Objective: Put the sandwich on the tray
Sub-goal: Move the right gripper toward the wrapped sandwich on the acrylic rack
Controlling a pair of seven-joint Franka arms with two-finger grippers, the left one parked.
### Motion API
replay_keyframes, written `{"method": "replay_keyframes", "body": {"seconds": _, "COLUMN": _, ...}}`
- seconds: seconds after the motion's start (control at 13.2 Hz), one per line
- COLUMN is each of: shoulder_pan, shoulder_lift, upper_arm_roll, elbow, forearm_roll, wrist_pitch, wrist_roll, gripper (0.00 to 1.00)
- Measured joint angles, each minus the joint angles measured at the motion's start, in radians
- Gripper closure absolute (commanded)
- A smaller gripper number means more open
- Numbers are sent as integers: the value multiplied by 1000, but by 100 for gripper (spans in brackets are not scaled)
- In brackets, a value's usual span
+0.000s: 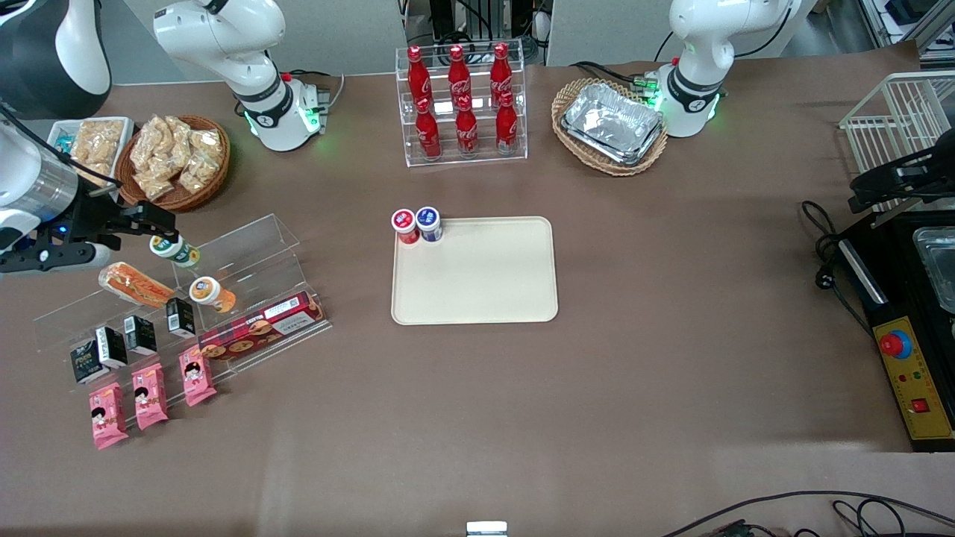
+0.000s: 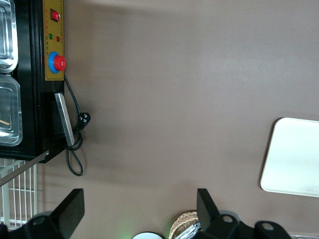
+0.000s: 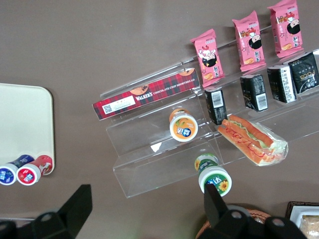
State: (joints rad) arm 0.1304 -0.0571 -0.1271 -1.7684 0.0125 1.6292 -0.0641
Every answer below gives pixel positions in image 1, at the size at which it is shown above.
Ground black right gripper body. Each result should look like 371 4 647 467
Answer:
30 195 126 254

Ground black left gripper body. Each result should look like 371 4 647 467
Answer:
892 145 955 204

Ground triangle sandwich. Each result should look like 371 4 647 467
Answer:
98 261 176 310

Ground white rectangular snack tray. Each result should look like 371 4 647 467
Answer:
46 117 135 198

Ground metal tray in machine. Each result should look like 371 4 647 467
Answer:
912 226 955 314

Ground aluminium foil tray stack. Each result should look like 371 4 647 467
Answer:
560 82 665 166

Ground beige plastic tray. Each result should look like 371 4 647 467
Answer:
391 216 559 327

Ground clear bag beige snacks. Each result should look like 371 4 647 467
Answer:
137 168 178 202
190 130 225 161
166 118 201 174
178 153 219 196
130 116 171 174

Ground green lid cup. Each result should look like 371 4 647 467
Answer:
149 233 201 269

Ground brown wicker basket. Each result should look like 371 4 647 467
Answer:
115 114 231 213

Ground black sealing machine yellow panel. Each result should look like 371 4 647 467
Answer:
836 209 955 453

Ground orange lid cup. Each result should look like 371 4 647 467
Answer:
189 276 237 314

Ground small black carton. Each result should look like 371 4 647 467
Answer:
95 326 129 369
123 315 157 357
166 297 196 339
70 339 101 384

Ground clear acrylic tiered stand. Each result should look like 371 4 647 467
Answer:
32 213 333 430

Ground red cookie box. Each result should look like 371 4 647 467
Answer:
198 291 327 362

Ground pink snack pack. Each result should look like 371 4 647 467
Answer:
132 363 169 430
179 347 218 407
89 382 129 450

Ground red lid cup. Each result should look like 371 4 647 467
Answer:
391 208 420 245

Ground blue lid cup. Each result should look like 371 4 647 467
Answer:
415 206 444 243

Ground red cola bottle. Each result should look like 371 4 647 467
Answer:
415 97 442 161
495 91 519 155
455 95 480 157
448 45 472 109
489 43 514 105
407 45 433 113

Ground light wicker basket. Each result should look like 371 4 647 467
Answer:
551 78 669 178

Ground black background equipment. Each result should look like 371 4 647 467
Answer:
403 0 549 64

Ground clear acrylic bottle rack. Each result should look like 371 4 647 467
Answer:
395 46 528 168

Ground black power cable with plug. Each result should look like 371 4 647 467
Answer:
800 200 874 336

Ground white wire rack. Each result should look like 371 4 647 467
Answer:
839 71 955 221

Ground aluminium frame structure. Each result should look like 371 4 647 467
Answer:
858 0 955 72

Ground black cable at arm base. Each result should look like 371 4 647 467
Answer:
571 61 657 87

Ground long black cable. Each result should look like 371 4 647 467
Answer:
660 490 955 537

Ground looped black cable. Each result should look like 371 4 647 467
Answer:
832 498 955 537

